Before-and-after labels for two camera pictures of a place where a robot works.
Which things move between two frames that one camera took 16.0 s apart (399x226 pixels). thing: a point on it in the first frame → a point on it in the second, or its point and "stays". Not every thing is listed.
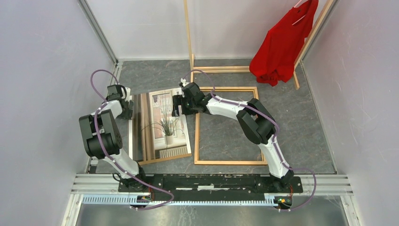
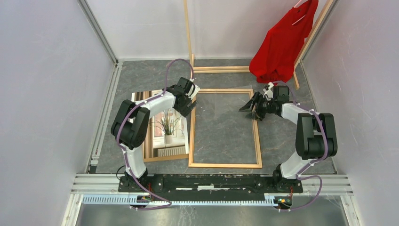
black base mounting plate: (180, 185) stays
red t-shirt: (273, 61) stays
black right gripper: (179, 100) → (257, 98)
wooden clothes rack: (207, 69) stays
